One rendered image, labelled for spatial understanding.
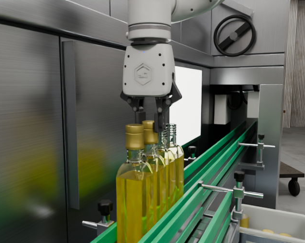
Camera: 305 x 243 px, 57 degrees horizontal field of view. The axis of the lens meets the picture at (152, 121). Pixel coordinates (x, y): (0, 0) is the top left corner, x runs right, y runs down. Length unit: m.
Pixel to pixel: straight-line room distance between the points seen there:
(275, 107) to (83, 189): 1.18
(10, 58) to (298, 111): 10.58
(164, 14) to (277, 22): 1.11
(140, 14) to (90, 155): 0.30
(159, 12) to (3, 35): 0.26
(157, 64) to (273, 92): 1.11
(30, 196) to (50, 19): 0.32
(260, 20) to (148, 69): 1.14
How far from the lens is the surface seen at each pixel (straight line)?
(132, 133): 0.51
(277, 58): 1.59
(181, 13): 0.64
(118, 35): 0.72
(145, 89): 0.54
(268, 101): 1.58
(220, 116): 1.75
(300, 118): 10.92
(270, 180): 1.66
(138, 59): 0.55
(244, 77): 1.59
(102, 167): 0.66
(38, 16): 0.53
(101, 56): 0.64
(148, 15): 0.54
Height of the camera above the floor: 1.40
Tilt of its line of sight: 7 degrees down
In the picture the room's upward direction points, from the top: straight up
